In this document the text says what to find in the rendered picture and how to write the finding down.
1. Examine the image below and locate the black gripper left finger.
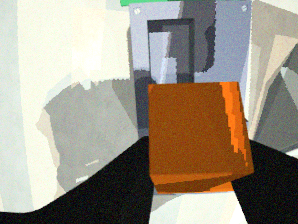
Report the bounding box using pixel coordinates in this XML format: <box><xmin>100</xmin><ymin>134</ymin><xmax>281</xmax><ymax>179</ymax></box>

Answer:
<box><xmin>0</xmin><ymin>136</ymin><xmax>153</xmax><ymax>224</ymax></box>

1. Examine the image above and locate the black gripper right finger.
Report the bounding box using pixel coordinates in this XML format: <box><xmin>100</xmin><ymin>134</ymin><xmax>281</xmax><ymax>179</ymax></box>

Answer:
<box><xmin>230</xmin><ymin>139</ymin><xmax>298</xmax><ymax>224</ymax></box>

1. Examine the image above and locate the orange l-shaped block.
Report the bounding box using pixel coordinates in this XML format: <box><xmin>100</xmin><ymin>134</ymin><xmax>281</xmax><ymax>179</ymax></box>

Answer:
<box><xmin>148</xmin><ymin>81</ymin><xmax>254</xmax><ymax>194</ymax></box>

